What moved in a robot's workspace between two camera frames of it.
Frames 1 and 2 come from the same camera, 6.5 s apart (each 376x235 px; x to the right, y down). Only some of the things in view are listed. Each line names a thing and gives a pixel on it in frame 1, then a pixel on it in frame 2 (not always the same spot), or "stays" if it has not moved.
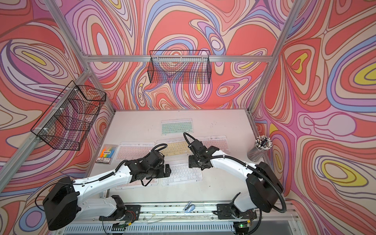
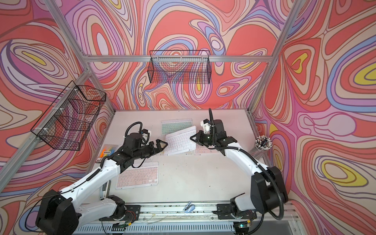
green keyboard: x=176 y=126 stays
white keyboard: x=181 y=173 → x=179 y=142
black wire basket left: x=69 y=122 stays
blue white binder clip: x=189 y=207 stays
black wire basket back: x=179 y=66 stays
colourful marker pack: x=106 y=153 stays
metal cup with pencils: x=262 y=144 stays
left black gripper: x=163 y=174 → x=158 y=147
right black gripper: x=192 y=164 → x=200 y=135
